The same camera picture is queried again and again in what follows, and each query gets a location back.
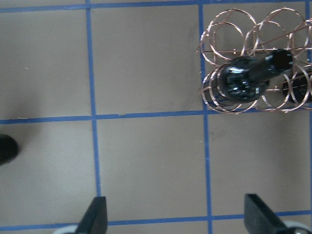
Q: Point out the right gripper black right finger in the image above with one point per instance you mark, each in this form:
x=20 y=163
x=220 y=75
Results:
x=259 y=218

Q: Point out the copper wire wine basket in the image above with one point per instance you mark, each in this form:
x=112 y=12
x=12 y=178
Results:
x=235 y=32

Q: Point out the dark wine bottle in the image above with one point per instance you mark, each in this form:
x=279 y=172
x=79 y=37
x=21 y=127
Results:
x=297 y=88
x=245 y=79
x=8 y=149

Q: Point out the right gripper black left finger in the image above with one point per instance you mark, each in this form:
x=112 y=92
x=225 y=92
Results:
x=95 y=219

